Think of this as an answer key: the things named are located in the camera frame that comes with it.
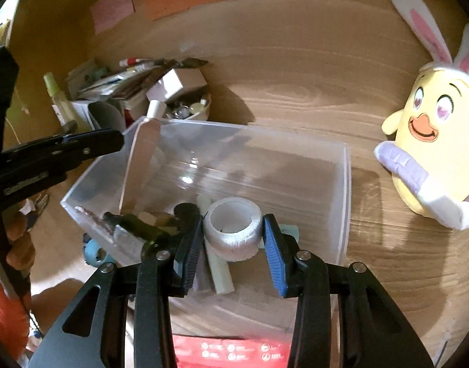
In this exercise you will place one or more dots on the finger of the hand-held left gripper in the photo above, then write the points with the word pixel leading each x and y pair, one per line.
pixel 96 142
pixel 35 142

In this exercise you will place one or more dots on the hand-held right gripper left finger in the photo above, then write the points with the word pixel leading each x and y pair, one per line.
pixel 190 260

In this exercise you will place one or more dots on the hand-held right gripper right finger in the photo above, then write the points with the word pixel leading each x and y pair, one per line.
pixel 274 253

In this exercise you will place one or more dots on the curved mint green tube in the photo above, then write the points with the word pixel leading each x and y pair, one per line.
pixel 292 232

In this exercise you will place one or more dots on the straight mint green tube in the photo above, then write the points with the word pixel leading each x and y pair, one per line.
pixel 221 276

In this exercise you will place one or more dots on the white tape roll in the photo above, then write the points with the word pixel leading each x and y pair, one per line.
pixel 234 245

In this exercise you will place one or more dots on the green glass dropper bottle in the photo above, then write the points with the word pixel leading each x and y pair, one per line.
pixel 142 228

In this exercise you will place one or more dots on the clear plastic storage box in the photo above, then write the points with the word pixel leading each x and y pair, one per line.
pixel 276 184

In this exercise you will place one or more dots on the red foil packet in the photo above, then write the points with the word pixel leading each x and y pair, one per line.
pixel 219 352

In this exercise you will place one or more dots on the blue tape roll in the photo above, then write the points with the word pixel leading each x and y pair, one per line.
pixel 92 255

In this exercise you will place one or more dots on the person's left hand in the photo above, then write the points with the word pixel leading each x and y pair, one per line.
pixel 21 245

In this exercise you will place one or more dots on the yellow-green spray bottle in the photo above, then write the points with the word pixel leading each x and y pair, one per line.
pixel 56 96

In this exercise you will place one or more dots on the stack of books and papers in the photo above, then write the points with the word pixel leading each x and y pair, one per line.
pixel 115 84

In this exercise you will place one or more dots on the red and white marker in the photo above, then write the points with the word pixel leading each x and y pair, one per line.
pixel 133 61

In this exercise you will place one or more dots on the small white cardboard box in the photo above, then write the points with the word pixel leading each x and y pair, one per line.
pixel 173 84

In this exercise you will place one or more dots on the white bowl of trinkets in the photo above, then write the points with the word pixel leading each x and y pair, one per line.
pixel 188 109

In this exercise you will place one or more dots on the pink paper note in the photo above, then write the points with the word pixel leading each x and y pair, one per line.
pixel 111 5

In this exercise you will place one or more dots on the orange garment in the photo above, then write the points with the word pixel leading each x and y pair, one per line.
pixel 6 314

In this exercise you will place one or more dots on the yellow chick plush toy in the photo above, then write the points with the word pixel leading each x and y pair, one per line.
pixel 438 161

